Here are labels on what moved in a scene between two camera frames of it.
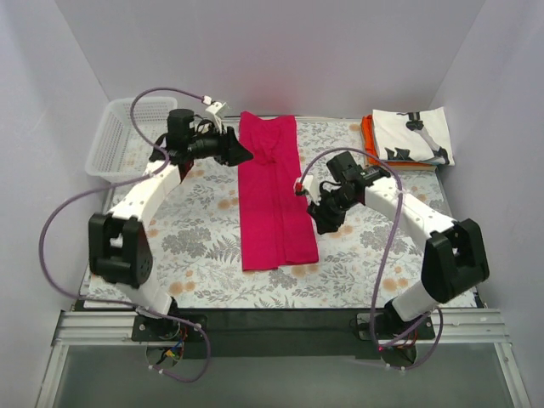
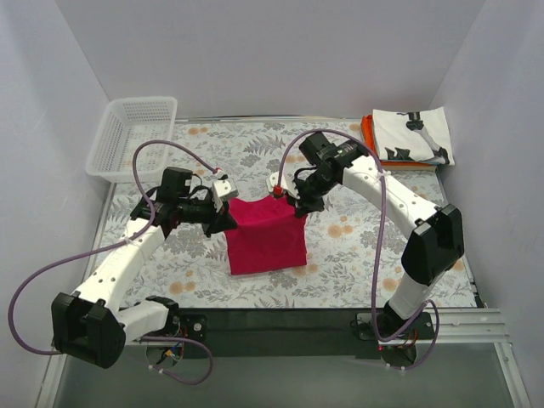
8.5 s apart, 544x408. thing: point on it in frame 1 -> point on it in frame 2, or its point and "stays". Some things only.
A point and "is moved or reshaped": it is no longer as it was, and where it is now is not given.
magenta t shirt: [277, 225] is moved or reshaped
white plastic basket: [117, 151] stays
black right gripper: [325, 211] -> [300, 197]
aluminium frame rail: [479, 326] stays
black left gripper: [229, 144] -> [217, 222]
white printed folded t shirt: [420, 136] stays
